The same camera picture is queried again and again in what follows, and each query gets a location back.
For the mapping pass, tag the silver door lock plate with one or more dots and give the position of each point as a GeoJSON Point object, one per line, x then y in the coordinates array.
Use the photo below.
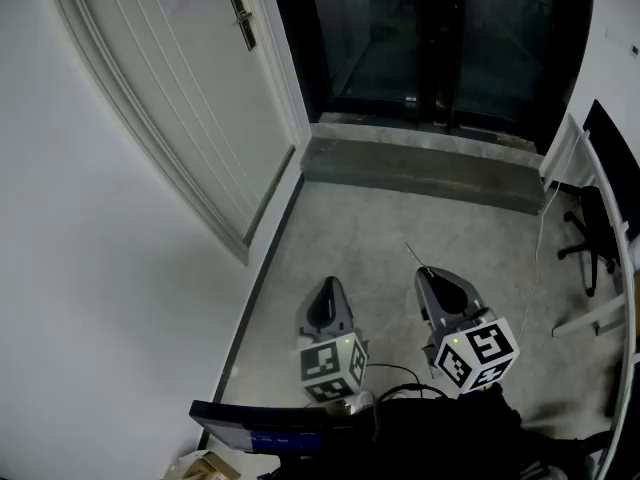
{"type": "Point", "coordinates": [247, 33]}

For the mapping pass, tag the person's black clothing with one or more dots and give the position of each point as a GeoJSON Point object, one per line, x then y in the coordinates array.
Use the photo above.
{"type": "Point", "coordinates": [425, 443]}

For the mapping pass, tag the grey concrete step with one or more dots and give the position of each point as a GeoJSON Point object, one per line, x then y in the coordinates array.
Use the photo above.
{"type": "Point", "coordinates": [425, 168]}

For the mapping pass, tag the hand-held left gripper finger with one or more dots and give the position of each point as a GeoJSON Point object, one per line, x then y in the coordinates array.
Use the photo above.
{"type": "Point", "coordinates": [344, 313]}
{"type": "Point", "coordinates": [306, 318]}

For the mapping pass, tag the white desk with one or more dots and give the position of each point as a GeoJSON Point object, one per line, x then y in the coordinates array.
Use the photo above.
{"type": "Point", "coordinates": [560, 158]}

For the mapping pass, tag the brown cardboard box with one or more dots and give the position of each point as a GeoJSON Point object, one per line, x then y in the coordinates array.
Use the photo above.
{"type": "Point", "coordinates": [210, 468]}

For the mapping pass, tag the black screen device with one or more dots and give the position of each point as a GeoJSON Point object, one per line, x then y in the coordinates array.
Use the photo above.
{"type": "Point", "coordinates": [280, 440]}

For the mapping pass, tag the black office chair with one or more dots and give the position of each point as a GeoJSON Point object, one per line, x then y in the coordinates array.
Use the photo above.
{"type": "Point", "coordinates": [595, 228]}

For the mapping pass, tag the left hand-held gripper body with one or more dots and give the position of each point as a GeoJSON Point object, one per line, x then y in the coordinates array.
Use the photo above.
{"type": "Point", "coordinates": [325, 363]}

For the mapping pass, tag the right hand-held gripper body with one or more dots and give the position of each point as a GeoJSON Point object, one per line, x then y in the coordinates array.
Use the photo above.
{"type": "Point", "coordinates": [480, 353]}

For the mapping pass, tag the key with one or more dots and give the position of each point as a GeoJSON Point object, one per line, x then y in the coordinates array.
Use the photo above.
{"type": "Point", "coordinates": [414, 254]}

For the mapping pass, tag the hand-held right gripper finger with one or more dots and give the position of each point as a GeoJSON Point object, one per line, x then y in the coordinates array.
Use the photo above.
{"type": "Point", "coordinates": [472, 298]}
{"type": "Point", "coordinates": [427, 303]}

